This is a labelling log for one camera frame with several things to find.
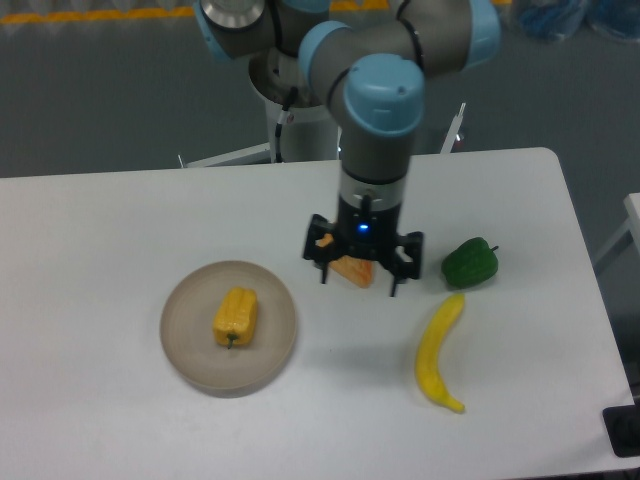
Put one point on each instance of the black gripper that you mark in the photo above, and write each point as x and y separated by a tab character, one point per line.
371	236

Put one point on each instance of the yellow bell pepper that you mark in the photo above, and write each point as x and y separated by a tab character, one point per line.
235	320

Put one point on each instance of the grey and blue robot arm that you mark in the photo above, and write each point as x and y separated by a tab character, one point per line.
372	82

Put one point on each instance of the green bell pepper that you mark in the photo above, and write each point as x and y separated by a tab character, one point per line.
471	264

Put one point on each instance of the beige round plate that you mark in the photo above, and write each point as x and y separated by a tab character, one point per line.
188	340

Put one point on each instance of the yellow banana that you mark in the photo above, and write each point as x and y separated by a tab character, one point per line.
426	367

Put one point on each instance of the white furniture edge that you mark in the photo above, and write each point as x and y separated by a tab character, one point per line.
625	236

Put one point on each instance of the blue plastic bag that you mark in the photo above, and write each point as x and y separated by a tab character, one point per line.
556	21

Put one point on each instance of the black device at table edge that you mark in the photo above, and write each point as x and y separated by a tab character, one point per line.
622	426

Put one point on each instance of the white frame strut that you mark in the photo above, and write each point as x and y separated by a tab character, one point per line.
453	135

